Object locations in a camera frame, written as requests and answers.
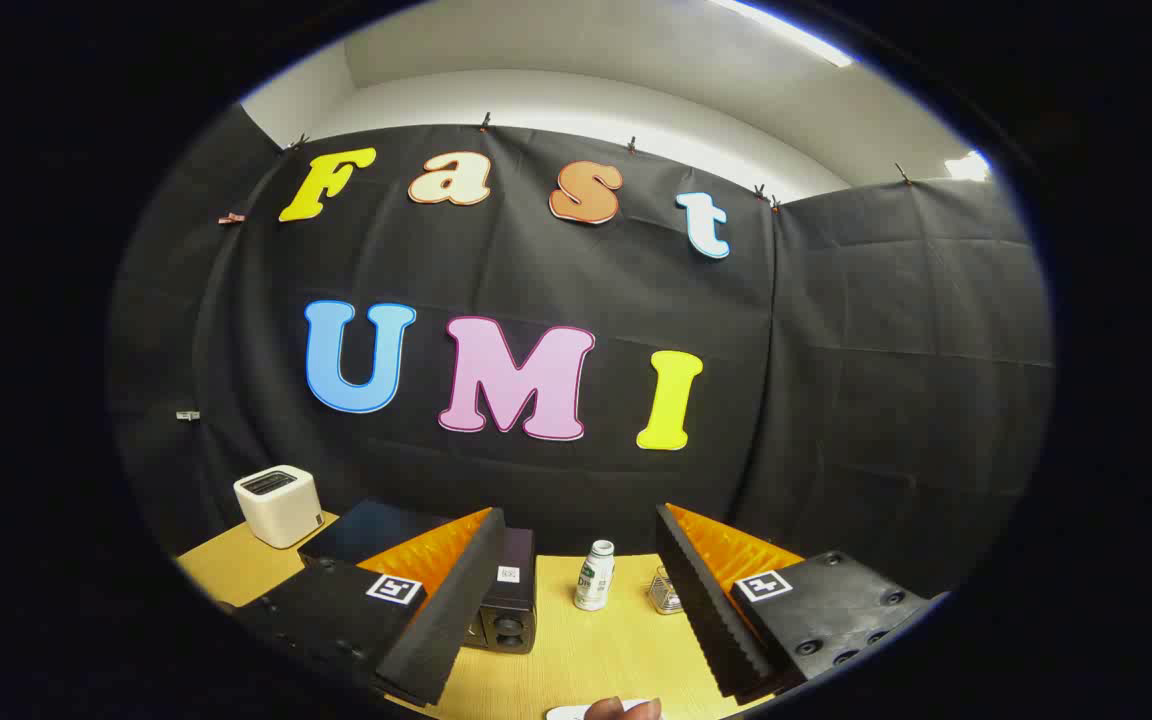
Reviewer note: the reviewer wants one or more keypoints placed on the white toaster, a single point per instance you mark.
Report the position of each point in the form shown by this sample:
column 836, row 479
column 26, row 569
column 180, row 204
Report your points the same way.
column 281, row 510

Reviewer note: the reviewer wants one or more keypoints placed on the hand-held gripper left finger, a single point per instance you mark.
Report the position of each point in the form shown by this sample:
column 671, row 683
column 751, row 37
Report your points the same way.
column 446, row 610

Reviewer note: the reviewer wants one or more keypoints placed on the black toaster oven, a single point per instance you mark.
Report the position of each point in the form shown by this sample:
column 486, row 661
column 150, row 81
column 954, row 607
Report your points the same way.
column 376, row 530

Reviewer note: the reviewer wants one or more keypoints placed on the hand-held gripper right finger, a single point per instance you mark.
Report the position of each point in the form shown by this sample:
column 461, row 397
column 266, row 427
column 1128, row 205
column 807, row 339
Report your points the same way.
column 706, row 610

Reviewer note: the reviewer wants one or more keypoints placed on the white drink bottle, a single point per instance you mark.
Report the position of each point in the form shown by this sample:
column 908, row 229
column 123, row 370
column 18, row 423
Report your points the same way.
column 594, row 585

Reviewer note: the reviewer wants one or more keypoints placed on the white cherry print dish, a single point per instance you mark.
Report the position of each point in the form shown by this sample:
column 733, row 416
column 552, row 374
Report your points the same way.
column 561, row 713

